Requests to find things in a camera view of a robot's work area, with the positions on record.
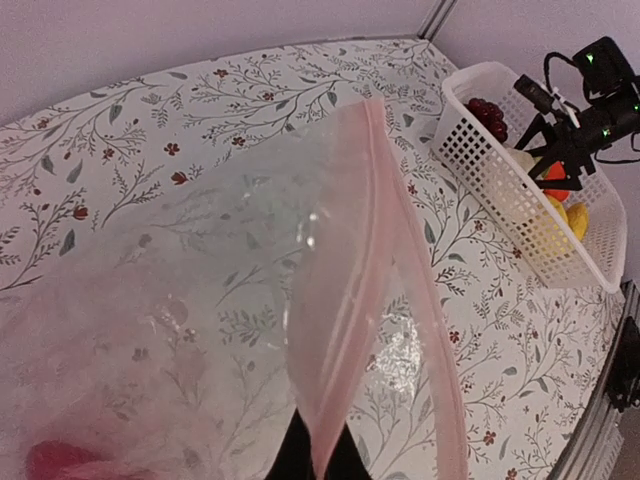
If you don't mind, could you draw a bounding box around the right aluminium corner post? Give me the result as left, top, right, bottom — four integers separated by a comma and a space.
417, 0, 459, 41

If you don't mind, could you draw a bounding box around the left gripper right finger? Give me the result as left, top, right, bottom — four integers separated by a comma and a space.
325, 424, 371, 480

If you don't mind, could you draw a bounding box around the aluminium front rail frame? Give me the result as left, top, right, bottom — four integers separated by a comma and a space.
549, 281, 639, 479

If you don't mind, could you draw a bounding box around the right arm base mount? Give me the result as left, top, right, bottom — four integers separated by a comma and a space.
606, 316, 639, 413

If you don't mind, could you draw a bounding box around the clear zip top bag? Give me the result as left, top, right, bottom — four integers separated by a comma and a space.
1, 99, 468, 479

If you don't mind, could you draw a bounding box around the white cauliflower toy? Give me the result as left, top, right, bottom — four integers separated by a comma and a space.
506, 148, 541, 173

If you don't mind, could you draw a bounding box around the red bell pepper toy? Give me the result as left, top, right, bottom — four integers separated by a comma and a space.
25, 441, 107, 480

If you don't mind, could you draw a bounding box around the white perforated plastic basket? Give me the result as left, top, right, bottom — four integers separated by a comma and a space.
432, 62, 627, 293

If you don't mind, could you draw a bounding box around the dark red grapes toy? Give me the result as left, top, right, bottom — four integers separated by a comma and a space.
466, 98, 508, 144

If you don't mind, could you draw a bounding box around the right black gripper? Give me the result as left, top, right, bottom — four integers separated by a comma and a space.
514, 36, 639, 191

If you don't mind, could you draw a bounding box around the yellow lemon toy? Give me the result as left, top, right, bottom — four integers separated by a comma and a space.
546, 195, 590, 241

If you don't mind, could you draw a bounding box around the orange pumpkin toy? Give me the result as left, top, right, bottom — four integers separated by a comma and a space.
542, 162, 574, 204

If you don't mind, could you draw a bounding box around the floral patterned table mat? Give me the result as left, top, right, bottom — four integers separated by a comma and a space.
1, 40, 626, 479

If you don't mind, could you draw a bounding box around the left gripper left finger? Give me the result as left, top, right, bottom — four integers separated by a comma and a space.
267, 410, 315, 480

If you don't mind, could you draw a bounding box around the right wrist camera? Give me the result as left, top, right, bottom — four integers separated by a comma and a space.
514, 75, 581, 128

